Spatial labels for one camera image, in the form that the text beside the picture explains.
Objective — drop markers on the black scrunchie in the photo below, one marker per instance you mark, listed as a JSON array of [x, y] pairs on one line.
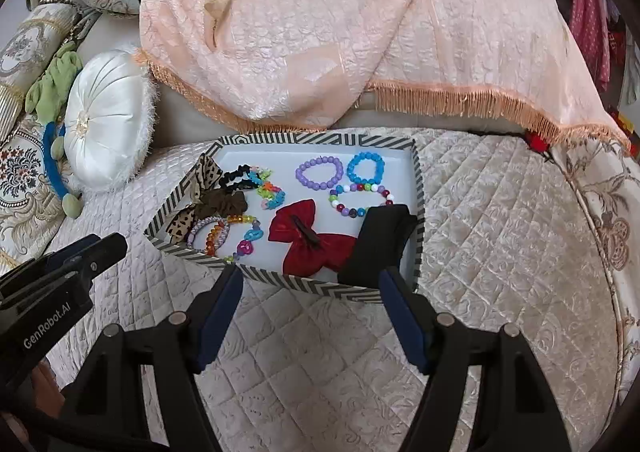
[[232, 178]]

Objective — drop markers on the striped rim white tray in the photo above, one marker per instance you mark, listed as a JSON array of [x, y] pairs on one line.
[[305, 197]]

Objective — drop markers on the blue headband green pompons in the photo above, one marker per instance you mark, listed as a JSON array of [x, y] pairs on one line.
[[50, 167]]

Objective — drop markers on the green cloth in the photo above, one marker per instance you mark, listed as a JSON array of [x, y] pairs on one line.
[[55, 82]]

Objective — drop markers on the white round satin pillow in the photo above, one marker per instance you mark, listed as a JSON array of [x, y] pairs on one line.
[[110, 117]]

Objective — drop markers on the brown scrunchie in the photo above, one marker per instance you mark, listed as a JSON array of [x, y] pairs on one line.
[[225, 203]]

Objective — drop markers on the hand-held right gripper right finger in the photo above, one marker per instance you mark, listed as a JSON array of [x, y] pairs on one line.
[[400, 312]]

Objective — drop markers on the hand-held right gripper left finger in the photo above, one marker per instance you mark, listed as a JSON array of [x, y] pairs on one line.
[[220, 312]]

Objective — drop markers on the leopard print hair bow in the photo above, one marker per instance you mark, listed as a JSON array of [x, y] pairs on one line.
[[207, 172]]

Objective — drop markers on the floral embroidered cushion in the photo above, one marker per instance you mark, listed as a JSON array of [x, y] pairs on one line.
[[25, 182]]

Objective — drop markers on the red hair bow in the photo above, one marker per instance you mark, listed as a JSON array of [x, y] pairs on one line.
[[290, 227]]

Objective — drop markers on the gold embroidered bolster pillow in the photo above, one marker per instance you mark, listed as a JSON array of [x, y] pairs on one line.
[[30, 42]]

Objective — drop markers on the red cloth item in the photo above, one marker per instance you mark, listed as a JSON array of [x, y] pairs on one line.
[[537, 142]]

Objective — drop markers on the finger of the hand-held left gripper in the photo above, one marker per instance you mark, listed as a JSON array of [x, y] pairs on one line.
[[100, 254]]

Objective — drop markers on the cream quilted bedspread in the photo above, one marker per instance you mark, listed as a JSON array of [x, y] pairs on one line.
[[500, 232]]

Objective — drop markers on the peach fringed blanket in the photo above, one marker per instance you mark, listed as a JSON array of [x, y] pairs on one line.
[[325, 32]]

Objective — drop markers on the cream floral bedcover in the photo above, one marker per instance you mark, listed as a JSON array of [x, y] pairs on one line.
[[605, 212]]

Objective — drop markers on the person's left hand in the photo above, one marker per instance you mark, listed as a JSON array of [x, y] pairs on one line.
[[47, 387]]

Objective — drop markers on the hanging colourful clothes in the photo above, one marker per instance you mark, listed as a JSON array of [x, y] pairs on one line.
[[587, 17]]

